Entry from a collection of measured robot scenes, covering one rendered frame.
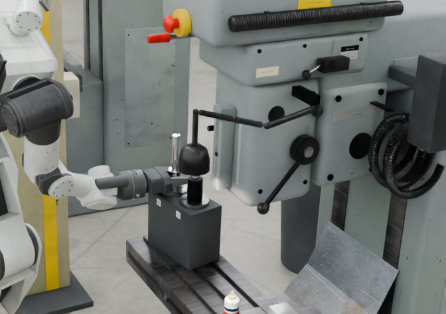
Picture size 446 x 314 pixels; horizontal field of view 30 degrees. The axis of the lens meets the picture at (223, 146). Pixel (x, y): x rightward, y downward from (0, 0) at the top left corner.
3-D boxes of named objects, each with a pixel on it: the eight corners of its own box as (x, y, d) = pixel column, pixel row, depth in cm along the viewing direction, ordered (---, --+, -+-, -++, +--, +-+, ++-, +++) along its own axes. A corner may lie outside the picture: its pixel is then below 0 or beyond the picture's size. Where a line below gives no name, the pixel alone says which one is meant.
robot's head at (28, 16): (8, 33, 203) (19, 7, 197) (11, 6, 210) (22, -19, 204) (34, 41, 206) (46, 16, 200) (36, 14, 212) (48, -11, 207)
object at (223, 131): (217, 190, 202) (221, 109, 194) (210, 184, 205) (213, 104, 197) (231, 188, 204) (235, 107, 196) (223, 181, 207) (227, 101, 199)
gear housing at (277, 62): (247, 89, 183) (250, 46, 179) (196, 60, 203) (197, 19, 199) (368, 72, 199) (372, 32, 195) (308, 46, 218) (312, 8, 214)
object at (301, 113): (267, 131, 176) (267, 124, 176) (261, 129, 177) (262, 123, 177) (316, 112, 188) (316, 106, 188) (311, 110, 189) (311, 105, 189)
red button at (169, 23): (168, 35, 180) (168, 17, 179) (160, 30, 184) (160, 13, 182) (182, 34, 182) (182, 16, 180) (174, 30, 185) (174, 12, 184)
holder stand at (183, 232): (188, 271, 251) (190, 212, 243) (147, 241, 266) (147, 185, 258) (220, 259, 258) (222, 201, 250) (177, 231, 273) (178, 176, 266)
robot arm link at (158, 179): (173, 174, 248) (135, 179, 244) (172, 202, 252) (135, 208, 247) (158, 158, 259) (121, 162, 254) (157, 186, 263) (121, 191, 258)
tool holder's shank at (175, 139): (172, 166, 257) (173, 132, 253) (182, 168, 256) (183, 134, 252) (168, 169, 255) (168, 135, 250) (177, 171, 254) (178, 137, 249)
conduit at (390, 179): (384, 208, 196) (395, 126, 188) (343, 182, 209) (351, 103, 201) (443, 194, 204) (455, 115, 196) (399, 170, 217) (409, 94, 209)
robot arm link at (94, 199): (105, 210, 250) (75, 208, 238) (99, 182, 252) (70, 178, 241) (121, 204, 247) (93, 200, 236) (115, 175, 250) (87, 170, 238)
